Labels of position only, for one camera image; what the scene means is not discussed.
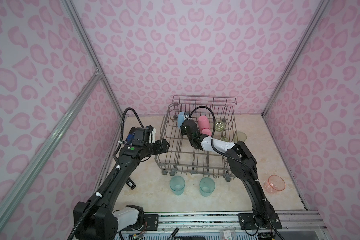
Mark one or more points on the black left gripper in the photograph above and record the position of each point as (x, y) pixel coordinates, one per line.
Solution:
(159, 149)

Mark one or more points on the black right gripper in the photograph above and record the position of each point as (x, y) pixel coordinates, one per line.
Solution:
(182, 129)

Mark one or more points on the white blue ceramic mug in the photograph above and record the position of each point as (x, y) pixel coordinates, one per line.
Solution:
(180, 119)

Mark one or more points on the pink plastic cup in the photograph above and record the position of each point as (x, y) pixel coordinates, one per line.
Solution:
(203, 123)

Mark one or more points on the yellow-green translucent cup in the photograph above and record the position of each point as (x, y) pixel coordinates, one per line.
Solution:
(220, 126)

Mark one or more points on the teal translucent cup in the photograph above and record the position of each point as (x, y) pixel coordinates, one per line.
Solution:
(177, 185)
(207, 186)

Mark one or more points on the magenta plastic cup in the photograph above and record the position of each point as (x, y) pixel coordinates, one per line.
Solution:
(206, 131)

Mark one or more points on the bright green translucent cup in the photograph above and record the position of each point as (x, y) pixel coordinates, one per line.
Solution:
(224, 139)

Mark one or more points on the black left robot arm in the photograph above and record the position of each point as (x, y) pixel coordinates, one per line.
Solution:
(114, 186)

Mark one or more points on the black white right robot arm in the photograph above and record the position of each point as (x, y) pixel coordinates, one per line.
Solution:
(244, 167)

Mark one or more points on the blue stapler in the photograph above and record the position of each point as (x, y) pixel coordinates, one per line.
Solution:
(130, 136)

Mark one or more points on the black stapler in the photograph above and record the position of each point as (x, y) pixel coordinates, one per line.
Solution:
(131, 184)

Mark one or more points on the olive translucent cup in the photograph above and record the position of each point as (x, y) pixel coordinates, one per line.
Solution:
(240, 136)

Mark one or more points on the black marker pen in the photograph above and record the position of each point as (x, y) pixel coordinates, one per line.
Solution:
(173, 234)

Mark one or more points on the light pink translucent cup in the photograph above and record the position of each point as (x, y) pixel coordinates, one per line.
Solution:
(274, 184)

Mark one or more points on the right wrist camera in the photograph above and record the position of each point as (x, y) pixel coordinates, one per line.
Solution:
(187, 115)

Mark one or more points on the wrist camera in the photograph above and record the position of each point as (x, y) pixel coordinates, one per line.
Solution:
(187, 115)
(152, 132)

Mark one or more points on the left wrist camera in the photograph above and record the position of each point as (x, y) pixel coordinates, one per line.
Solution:
(152, 132)

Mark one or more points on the grey wire dish rack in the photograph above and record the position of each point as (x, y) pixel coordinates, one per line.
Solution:
(199, 129)

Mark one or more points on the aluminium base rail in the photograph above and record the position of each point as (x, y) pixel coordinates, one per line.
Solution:
(295, 224)

